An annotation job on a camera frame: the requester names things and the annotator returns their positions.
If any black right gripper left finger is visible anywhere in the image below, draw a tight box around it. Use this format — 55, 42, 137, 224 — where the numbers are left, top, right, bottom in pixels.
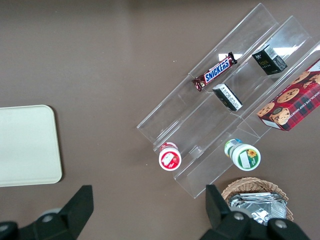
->
0, 184, 95, 240

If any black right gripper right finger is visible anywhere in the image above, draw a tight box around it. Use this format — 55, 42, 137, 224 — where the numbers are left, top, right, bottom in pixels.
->
198, 184, 313, 240

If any tan wicker basket wavy rim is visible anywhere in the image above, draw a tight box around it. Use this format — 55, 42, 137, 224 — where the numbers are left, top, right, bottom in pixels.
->
221, 177, 295, 223

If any cream rectangular plastic tray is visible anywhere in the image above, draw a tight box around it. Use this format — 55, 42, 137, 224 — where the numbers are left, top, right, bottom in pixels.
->
0, 104, 63, 188

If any silver foil wrapped food pack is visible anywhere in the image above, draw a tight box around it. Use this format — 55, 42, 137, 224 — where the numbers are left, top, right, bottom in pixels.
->
228, 192, 288, 226

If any yogurt cup green sunflower lid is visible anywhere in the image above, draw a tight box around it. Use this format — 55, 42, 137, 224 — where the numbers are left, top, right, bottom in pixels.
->
223, 138, 262, 172

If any strawberry yogurt cup red lid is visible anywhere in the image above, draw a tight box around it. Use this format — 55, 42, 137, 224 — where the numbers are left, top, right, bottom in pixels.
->
158, 141, 182, 172

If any clear acrylic tiered shelf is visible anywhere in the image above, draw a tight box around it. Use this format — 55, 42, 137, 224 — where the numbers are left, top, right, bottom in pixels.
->
136, 2, 320, 200

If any small black carton box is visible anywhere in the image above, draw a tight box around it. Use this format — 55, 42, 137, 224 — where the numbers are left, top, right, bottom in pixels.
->
212, 83, 244, 112
251, 44, 288, 76

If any red chocolate chip cookie box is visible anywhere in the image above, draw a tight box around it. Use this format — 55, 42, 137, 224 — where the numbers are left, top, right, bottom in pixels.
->
256, 58, 320, 132

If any Snickers chocolate bar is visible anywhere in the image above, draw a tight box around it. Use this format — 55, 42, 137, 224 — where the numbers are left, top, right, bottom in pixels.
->
191, 51, 238, 93

